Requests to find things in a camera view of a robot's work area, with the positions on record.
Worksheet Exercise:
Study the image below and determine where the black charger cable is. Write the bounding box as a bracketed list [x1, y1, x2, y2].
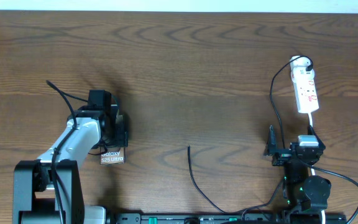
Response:
[187, 55, 314, 215]

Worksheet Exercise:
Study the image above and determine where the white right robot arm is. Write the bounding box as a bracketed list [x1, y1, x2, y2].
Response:
[264, 126, 331, 223]

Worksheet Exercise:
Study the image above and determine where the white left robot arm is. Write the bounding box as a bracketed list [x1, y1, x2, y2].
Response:
[12, 90, 128, 223]

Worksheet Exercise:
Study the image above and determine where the white power strip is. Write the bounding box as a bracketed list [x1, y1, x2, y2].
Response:
[290, 55, 319, 114]

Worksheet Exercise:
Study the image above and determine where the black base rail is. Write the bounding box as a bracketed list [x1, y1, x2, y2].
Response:
[110, 213, 347, 224]

